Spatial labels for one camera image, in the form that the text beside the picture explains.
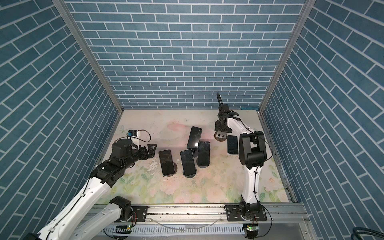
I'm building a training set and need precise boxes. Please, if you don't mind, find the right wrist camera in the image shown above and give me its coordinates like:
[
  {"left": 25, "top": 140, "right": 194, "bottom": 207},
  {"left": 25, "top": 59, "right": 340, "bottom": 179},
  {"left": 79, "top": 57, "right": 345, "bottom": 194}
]
[{"left": 218, "top": 104, "right": 231, "bottom": 117}]

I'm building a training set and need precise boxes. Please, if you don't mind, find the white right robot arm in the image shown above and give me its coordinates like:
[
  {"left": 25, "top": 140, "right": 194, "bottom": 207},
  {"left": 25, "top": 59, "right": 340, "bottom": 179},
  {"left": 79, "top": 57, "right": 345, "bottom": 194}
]
[{"left": 214, "top": 111, "right": 272, "bottom": 220}]

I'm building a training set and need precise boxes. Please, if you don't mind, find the grey stand wooden base right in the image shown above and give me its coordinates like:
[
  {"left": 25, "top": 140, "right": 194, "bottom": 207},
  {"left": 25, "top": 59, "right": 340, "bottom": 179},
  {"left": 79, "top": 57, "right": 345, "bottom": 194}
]
[{"left": 214, "top": 131, "right": 228, "bottom": 142}]

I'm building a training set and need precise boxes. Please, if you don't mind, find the aluminium corner post right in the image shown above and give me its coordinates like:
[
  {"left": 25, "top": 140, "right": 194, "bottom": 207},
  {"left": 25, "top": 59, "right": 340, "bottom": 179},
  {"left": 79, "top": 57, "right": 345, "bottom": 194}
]
[{"left": 259, "top": 0, "right": 316, "bottom": 113}]

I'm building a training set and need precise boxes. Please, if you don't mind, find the grey stand wooden base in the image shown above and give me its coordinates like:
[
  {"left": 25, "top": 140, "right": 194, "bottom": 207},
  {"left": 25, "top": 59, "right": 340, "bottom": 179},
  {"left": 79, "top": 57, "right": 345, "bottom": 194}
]
[
  {"left": 214, "top": 131, "right": 228, "bottom": 142},
  {"left": 162, "top": 162, "right": 178, "bottom": 177}
]

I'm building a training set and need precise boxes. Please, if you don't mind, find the grey stand wooden base left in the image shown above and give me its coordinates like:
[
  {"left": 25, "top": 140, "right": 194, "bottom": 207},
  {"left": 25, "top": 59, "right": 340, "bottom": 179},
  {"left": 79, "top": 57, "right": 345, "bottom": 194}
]
[{"left": 162, "top": 162, "right": 178, "bottom": 177}]

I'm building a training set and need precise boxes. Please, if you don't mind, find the aluminium corner post left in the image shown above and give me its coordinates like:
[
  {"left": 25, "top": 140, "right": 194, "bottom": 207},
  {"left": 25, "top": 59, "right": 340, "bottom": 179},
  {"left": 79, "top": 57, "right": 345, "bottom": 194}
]
[{"left": 52, "top": 0, "right": 124, "bottom": 114}]

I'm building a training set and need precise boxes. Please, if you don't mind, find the teal edged black phone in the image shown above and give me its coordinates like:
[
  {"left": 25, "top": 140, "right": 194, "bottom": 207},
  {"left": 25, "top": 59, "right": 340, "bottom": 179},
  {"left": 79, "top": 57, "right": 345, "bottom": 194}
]
[{"left": 227, "top": 135, "right": 239, "bottom": 155}]

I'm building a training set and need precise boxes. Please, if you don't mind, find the grey stand rear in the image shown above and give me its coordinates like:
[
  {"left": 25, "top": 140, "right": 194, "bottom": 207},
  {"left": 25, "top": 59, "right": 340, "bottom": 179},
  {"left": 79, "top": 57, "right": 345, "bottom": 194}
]
[{"left": 192, "top": 148, "right": 198, "bottom": 158}]

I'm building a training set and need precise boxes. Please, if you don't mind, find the aluminium corner post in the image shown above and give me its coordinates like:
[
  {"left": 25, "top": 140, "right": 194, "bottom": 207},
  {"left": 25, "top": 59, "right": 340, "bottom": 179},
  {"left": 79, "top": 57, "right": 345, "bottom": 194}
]
[
  {"left": 259, "top": 0, "right": 316, "bottom": 113},
  {"left": 52, "top": 0, "right": 124, "bottom": 114}
]

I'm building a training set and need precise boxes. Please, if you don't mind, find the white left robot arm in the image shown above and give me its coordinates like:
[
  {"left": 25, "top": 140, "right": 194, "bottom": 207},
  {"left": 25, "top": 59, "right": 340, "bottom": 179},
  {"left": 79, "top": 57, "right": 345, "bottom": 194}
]
[{"left": 24, "top": 138, "right": 157, "bottom": 240}]

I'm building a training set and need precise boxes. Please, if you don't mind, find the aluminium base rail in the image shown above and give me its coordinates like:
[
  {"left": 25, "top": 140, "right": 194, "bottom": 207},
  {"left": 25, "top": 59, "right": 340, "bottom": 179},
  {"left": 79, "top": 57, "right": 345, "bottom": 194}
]
[{"left": 132, "top": 203, "right": 310, "bottom": 225}]

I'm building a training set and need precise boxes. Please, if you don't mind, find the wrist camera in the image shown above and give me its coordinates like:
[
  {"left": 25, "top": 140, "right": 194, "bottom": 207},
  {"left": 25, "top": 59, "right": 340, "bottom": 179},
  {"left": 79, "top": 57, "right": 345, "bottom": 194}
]
[
  {"left": 218, "top": 104, "right": 231, "bottom": 117},
  {"left": 127, "top": 129, "right": 152, "bottom": 143}
]

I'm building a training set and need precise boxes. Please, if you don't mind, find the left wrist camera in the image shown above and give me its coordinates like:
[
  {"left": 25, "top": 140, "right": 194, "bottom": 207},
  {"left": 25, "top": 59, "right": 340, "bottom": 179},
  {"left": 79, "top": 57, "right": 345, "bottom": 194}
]
[{"left": 127, "top": 129, "right": 152, "bottom": 143}]

